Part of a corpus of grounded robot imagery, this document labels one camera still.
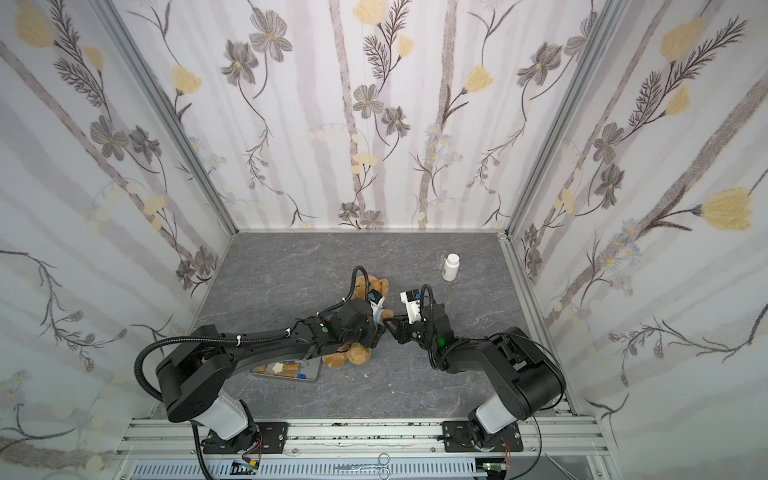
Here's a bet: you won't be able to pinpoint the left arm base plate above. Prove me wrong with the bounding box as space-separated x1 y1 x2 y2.
201 422 289 455

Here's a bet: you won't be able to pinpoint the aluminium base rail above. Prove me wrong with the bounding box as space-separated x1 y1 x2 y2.
105 417 618 479

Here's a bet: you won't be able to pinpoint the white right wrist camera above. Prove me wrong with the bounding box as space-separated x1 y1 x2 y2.
400 289 422 324

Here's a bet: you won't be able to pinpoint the brown teddy bear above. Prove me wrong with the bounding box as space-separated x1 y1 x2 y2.
322 275 394 369

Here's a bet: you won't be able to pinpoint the clear plastic cup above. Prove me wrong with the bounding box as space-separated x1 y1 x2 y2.
435 250 448 270

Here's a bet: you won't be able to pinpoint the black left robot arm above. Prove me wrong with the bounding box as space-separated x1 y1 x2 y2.
134 266 389 453

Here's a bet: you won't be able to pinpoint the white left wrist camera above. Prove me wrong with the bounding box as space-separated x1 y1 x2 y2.
367 289 385 314

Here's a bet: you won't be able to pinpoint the white plastic bottle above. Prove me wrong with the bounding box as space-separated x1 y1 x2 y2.
442 253 460 282

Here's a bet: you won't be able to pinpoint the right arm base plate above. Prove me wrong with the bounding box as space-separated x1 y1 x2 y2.
437 420 524 453

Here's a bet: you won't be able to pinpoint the light blue fleece hoodie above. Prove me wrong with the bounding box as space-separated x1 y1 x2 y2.
370 303 384 326

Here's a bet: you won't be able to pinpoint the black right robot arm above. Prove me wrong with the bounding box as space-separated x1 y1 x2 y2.
377 285 566 452

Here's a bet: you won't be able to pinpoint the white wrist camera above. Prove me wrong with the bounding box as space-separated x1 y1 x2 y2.
367 289 385 314
400 289 422 324

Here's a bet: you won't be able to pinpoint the metal scissors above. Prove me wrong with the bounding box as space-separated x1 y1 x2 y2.
334 453 391 480

